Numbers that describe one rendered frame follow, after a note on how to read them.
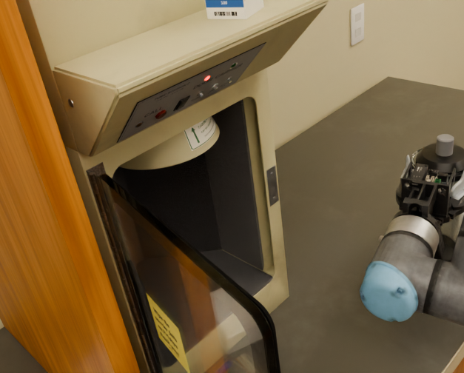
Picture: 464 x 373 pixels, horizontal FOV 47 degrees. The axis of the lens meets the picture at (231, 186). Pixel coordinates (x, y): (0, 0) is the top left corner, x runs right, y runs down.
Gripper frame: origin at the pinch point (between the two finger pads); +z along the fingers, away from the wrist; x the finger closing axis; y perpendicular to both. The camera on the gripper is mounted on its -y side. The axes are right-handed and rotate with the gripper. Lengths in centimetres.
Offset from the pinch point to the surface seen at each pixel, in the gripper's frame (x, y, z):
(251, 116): 25.1, 18.9, -20.2
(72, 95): 27, 37, -50
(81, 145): 29, 30, -50
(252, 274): 27.0, -11.4, -24.7
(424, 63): 29, -32, 122
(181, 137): 28.6, 22.2, -33.5
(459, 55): 21, -41, 153
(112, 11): 28, 42, -41
